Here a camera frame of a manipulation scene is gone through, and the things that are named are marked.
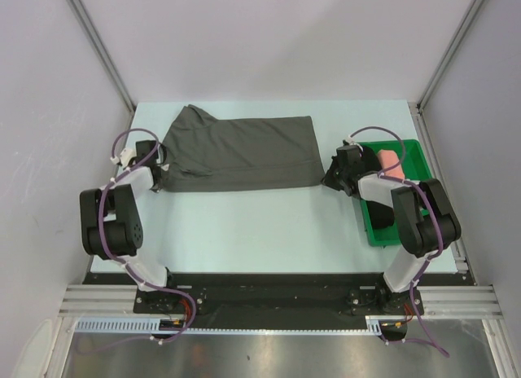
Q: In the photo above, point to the pink rolled t shirt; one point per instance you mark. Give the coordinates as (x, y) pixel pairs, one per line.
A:
(391, 164)

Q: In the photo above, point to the black rolled t shirt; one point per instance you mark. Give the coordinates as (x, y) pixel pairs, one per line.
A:
(380, 215)

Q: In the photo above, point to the aluminium frame rail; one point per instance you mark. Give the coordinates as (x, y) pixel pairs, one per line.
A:
(98, 301)

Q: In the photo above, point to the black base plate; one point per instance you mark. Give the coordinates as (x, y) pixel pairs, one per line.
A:
(280, 302)

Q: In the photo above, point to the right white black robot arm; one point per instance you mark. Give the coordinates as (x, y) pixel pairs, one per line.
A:
(425, 220)

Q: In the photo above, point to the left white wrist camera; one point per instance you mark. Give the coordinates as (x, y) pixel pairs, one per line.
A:
(125, 158)

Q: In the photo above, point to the white slotted cable duct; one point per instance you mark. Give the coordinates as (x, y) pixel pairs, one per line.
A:
(131, 326)

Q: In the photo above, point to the left aluminium corner post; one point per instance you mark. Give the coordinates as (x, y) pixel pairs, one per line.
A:
(99, 47)

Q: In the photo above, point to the aluminium corner post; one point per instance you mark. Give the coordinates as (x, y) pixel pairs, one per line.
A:
(99, 47)
(470, 16)

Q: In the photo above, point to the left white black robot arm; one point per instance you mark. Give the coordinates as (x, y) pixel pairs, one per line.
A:
(111, 228)

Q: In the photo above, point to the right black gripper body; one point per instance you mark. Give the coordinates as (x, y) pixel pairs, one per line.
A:
(335, 175)

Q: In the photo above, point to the grey t shirt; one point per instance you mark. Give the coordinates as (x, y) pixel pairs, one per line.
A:
(205, 154)

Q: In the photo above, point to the right aluminium corner post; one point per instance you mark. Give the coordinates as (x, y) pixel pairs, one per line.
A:
(470, 16)

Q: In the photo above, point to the green plastic tray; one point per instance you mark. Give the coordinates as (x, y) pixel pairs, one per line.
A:
(415, 168)

